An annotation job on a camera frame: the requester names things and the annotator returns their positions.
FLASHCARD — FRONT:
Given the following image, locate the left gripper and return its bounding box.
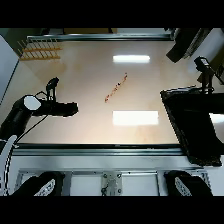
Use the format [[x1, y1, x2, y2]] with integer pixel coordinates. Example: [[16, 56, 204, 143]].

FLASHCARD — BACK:
[[53, 101, 80, 118]]

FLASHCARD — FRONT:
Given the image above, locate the yellow wooden rack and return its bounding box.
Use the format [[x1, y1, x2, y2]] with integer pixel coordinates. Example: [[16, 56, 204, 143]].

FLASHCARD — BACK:
[[18, 39, 64, 62]]

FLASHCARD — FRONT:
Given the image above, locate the brown patterned garment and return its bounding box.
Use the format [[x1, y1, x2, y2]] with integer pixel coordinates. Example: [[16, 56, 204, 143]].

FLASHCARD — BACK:
[[159, 87, 224, 168]]

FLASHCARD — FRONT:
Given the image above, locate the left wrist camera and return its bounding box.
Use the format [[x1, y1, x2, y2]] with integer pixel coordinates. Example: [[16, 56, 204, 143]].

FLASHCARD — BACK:
[[45, 76, 61, 102]]

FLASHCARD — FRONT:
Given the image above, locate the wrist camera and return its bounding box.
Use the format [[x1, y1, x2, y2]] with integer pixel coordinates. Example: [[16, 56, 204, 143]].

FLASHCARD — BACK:
[[193, 55, 216, 94], [45, 76, 61, 102]]

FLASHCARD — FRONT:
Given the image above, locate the black cable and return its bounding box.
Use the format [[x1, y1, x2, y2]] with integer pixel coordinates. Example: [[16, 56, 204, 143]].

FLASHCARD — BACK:
[[13, 113, 52, 145]]

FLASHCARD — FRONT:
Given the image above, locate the silver frame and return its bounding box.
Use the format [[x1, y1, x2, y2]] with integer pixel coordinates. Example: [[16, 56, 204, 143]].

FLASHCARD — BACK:
[[11, 32, 224, 197]]

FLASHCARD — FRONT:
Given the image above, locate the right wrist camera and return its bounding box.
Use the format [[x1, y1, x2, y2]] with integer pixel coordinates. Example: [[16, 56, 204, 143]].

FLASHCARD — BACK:
[[193, 55, 216, 94]]

